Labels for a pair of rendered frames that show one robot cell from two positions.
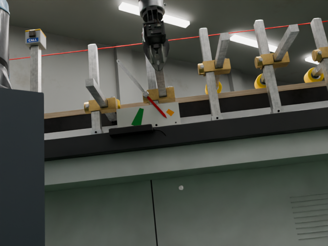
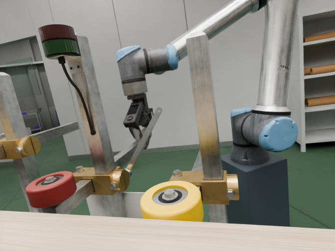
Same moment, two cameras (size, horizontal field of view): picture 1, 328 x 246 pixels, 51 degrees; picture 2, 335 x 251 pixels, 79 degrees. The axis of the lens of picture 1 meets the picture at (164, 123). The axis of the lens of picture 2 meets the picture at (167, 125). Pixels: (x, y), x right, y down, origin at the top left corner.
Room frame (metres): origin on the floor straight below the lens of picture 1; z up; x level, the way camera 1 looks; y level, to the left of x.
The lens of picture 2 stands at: (1.77, 0.32, 1.05)
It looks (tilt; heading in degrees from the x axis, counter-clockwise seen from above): 11 degrees down; 197
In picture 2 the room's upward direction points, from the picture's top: 9 degrees counter-clockwise
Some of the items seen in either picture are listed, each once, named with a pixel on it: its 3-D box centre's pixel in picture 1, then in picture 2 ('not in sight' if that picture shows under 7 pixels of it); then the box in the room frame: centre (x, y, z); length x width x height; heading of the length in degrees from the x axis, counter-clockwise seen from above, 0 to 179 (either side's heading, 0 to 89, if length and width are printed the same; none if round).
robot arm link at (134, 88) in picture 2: (153, 9); (134, 89); (1.05, 0.00, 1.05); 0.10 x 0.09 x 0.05; 89
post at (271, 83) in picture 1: (268, 69); not in sight; (1.36, -0.47, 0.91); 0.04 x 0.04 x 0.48; 89
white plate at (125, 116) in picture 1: (148, 116); (131, 209); (1.35, 0.06, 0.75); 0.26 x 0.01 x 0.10; 89
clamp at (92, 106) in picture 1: (101, 106); (204, 187); (1.38, 0.26, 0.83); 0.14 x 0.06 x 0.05; 89
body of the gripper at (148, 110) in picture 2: (153, 28); (139, 110); (1.04, 0.00, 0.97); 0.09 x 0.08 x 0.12; 179
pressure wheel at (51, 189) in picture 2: not in sight; (57, 204); (1.49, -0.01, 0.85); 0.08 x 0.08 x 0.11
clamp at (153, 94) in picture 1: (158, 96); (99, 181); (1.38, 0.01, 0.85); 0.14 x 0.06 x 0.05; 89
